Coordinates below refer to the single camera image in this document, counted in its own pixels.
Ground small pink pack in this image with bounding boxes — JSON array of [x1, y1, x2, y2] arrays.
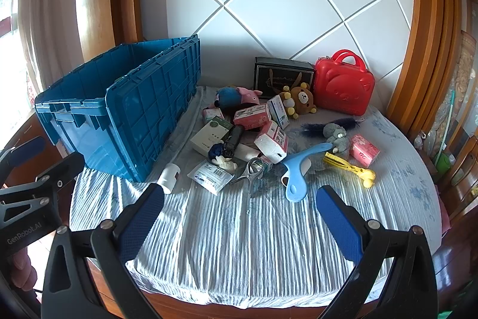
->
[[203, 108, 225, 123]]

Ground small white card box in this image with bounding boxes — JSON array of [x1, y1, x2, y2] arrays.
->
[[157, 163, 180, 195]]

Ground small white teal box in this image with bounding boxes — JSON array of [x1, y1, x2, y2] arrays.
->
[[259, 154, 275, 175]]

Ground yellow duck clamp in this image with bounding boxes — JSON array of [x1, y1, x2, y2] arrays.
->
[[323, 152, 377, 189]]

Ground brown bear plush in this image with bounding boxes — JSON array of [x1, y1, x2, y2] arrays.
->
[[289, 82, 318, 116]]

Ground white medicine box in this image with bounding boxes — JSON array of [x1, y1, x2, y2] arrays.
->
[[267, 95, 291, 130]]

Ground white pink barcode tissue pack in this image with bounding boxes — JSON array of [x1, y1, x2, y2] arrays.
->
[[254, 121, 289, 164]]

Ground white tube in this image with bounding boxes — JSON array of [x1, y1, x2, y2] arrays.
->
[[238, 143, 263, 163]]

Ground blue white striped tablecloth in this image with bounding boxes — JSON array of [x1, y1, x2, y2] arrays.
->
[[69, 85, 451, 306]]

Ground red bear suitcase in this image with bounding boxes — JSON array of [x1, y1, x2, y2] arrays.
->
[[313, 49, 375, 117]]

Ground white sachet package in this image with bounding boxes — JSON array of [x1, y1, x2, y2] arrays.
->
[[187, 159, 235, 196]]

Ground person's left hand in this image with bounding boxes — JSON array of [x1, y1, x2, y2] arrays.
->
[[7, 250, 40, 291]]

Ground pink pig plush blue outfit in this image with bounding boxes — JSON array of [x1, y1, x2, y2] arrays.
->
[[208, 85, 263, 111]]

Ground dark blue fuzzy stick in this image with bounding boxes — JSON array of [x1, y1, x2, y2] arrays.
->
[[301, 118, 364, 136]]

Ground wooden chair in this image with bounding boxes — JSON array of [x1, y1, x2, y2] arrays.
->
[[437, 132, 478, 230]]

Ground white crumpled tissue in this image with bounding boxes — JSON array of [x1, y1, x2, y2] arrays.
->
[[215, 155, 238, 170]]

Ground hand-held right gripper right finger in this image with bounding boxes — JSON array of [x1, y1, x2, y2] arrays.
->
[[316, 185, 438, 319]]

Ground blue plastic crate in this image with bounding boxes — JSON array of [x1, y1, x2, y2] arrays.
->
[[34, 35, 202, 183]]

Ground white box green circle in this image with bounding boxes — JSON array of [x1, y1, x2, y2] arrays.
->
[[190, 119, 234, 155]]

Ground white curtain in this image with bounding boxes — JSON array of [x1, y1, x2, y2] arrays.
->
[[18, 0, 90, 90]]

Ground black cylinder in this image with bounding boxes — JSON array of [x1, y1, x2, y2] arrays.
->
[[222, 125, 245, 159]]

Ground black gift box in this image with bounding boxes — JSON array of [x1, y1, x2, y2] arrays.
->
[[255, 57, 315, 95]]

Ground grey plush rabbit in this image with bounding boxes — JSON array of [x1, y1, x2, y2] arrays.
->
[[323, 123, 352, 157]]

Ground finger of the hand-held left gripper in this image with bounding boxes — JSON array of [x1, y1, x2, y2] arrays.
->
[[0, 153, 86, 207], [0, 137, 46, 174]]

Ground metal tongs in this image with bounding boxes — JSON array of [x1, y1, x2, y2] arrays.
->
[[229, 158, 264, 198]]

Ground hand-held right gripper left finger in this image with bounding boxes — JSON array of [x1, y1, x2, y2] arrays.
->
[[40, 184, 166, 319]]

